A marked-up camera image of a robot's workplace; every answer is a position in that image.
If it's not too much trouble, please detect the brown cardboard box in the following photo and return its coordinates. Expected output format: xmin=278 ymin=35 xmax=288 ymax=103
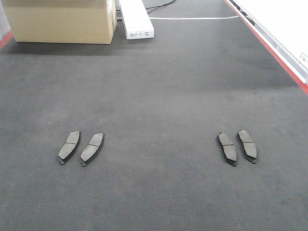
xmin=1 ymin=0 xmax=117 ymax=44

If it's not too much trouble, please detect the grey brake pad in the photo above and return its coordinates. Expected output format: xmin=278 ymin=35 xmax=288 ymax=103
xmin=80 ymin=133 xmax=105 ymax=167
xmin=217 ymin=132 xmax=237 ymax=166
xmin=58 ymin=130 xmax=81 ymax=165
xmin=237 ymin=129 xmax=257 ymax=164

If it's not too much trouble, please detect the black cable on belt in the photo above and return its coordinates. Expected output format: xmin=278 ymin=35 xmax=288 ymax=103
xmin=145 ymin=0 xmax=178 ymax=14

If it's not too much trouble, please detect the long white carton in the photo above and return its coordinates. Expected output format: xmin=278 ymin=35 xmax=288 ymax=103
xmin=119 ymin=0 xmax=154 ymax=40

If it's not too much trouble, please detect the black conveyor belt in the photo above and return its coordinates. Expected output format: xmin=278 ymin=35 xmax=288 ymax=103
xmin=0 ymin=0 xmax=308 ymax=231

